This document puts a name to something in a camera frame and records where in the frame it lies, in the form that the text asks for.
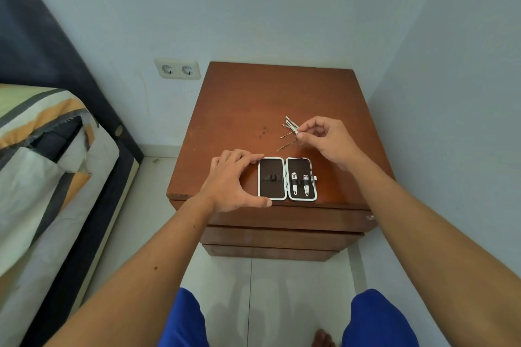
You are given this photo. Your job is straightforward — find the dark blue bed mattress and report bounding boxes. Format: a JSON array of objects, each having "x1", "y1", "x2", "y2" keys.
[{"x1": 0, "y1": 0, "x2": 144, "y2": 347}]

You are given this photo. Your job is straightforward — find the blue shorts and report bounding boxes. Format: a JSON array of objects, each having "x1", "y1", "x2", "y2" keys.
[{"x1": 158, "y1": 288, "x2": 420, "y2": 347}]

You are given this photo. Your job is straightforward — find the person's left forearm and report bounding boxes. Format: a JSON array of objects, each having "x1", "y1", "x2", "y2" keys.
[{"x1": 44, "y1": 192, "x2": 217, "y2": 347}]

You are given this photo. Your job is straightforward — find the brown wooden nightstand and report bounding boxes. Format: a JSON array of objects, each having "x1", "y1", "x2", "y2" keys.
[{"x1": 166, "y1": 61, "x2": 396, "y2": 262}]

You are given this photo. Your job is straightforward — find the white double wall socket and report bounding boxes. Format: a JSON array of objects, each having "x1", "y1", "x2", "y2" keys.
[{"x1": 154, "y1": 58, "x2": 202, "y2": 81}]

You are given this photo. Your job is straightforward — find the person's right hand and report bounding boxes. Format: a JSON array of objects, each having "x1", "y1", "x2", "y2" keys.
[{"x1": 296, "y1": 116, "x2": 361, "y2": 173}]

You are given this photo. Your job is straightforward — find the striped bed sheet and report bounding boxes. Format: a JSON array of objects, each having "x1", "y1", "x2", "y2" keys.
[{"x1": 0, "y1": 83, "x2": 120, "y2": 347}]

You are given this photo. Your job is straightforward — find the person's left hand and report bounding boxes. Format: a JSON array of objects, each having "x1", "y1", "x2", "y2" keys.
[{"x1": 198, "y1": 149, "x2": 273, "y2": 213}]

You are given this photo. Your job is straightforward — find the person's right forearm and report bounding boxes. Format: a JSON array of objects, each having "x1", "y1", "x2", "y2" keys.
[{"x1": 349, "y1": 155, "x2": 521, "y2": 347}]

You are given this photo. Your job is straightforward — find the black manicure case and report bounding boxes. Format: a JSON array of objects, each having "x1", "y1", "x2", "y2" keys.
[{"x1": 258, "y1": 157, "x2": 318, "y2": 202}]

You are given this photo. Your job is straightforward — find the person's foot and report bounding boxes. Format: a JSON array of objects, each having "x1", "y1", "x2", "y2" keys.
[{"x1": 314, "y1": 328, "x2": 337, "y2": 347}]

